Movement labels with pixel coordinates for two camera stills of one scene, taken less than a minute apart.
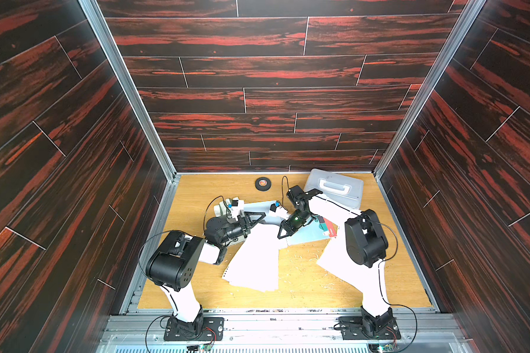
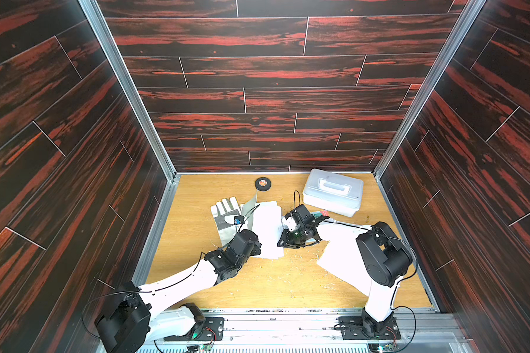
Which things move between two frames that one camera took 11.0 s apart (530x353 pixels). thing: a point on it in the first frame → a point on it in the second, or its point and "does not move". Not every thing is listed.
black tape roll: [263, 188] does not move
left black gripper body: [233, 232] → [255, 250]
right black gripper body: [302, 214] → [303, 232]
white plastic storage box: [343, 190] does not move
